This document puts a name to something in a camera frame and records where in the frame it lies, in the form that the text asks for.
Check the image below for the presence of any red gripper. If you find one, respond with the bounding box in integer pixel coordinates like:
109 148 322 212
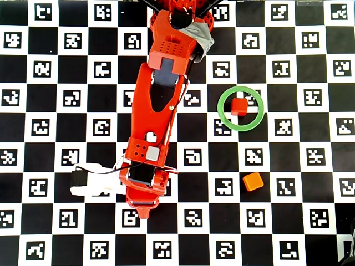
118 162 179 220

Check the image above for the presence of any orange cube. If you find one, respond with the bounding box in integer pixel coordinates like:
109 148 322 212
242 172 265 192

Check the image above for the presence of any red cube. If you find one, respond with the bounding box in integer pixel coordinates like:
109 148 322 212
230 97 249 116

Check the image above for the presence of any grey square pad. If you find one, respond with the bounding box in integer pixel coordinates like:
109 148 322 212
146 146 161 161

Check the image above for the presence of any black white checkerboard marker mat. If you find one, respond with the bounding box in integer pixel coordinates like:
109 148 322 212
0 0 355 266

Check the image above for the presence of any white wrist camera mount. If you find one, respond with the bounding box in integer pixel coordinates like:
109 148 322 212
69 162 131 197

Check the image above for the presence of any green ring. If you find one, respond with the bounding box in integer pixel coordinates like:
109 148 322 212
217 85 266 132

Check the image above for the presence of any grey duct tape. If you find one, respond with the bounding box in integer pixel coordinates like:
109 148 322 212
180 22 216 56

